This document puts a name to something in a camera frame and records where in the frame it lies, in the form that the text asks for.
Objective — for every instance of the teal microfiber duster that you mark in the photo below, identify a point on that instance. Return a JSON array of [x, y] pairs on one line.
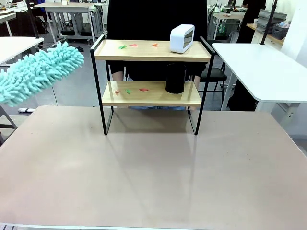
[[36, 72]]

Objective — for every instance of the person's right forearm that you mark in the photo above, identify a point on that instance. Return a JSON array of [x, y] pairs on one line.
[[119, 76]]

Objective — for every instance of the person's left forearm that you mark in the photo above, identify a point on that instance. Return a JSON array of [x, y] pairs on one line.
[[197, 82]]

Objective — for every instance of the black cylindrical container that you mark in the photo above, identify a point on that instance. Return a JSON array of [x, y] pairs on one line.
[[175, 79]]

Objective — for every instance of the black folding chair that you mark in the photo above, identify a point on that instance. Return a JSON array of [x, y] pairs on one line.
[[214, 75]]

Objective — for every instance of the white rounded digital clock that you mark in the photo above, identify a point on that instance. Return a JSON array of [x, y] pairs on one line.
[[178, 39]]

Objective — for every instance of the black bag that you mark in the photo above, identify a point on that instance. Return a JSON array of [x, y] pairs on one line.
[[242, 98]]

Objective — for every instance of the person in black shirt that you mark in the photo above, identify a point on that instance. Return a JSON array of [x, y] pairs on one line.
[[148, 19]]

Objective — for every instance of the large white side table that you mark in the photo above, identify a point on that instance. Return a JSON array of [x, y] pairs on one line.
[[259, 69]]

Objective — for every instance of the white power strip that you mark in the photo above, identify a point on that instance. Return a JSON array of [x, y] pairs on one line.
[[26, 110]]

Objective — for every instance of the background person in black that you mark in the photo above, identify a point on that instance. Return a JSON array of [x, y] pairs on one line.
[[250, 14]]

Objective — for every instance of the black clamp pole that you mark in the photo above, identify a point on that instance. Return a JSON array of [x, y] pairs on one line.
[[32, 19], [268, 21]]

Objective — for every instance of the dark grey plastic crate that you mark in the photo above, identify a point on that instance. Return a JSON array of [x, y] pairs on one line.
[[279, 31]]

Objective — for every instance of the small white side table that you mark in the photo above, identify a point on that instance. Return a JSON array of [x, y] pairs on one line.
[[16, 46]]

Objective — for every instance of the grey stacked trays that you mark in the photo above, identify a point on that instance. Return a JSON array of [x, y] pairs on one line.
[[272, 18]]

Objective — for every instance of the two-tier wooden shelf black frame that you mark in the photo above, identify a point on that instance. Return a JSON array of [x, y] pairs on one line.
[[148, 54]]

